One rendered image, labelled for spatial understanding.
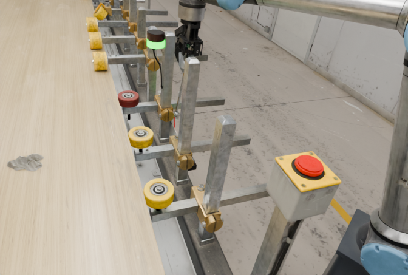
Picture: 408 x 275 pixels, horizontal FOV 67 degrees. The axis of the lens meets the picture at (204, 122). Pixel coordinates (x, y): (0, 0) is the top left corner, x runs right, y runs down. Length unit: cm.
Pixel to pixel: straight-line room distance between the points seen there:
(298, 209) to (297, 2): 68
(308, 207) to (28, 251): 56
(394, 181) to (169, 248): 67
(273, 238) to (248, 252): 129
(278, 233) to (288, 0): 69
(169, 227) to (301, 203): 71
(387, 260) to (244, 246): 101
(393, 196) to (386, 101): 277
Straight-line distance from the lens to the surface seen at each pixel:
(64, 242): 76
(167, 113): 119
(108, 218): 78
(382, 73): 367
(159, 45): 108
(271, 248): 59
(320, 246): 204
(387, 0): 94
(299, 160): 47
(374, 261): 103
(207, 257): 96
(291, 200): 46
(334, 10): 97
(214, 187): 80
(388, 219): 98
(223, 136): 69
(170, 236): 109
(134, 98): 120
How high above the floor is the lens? 151
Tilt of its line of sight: 34 degrees down
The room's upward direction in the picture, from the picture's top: 8 degrees clockwise
